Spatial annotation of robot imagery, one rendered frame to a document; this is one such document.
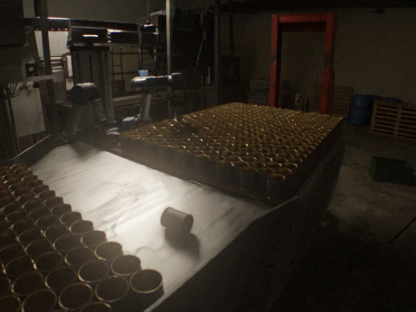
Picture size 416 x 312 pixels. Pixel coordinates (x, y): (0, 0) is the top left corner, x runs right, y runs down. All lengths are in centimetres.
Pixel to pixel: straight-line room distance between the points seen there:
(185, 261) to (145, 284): 14
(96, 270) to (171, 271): 19
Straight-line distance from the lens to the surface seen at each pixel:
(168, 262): 71
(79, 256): 71
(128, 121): 234
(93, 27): 387
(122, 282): 59
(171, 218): 78
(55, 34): 365
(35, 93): 340
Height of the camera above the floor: 156
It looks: 20 degrees down
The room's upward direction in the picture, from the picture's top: straight up
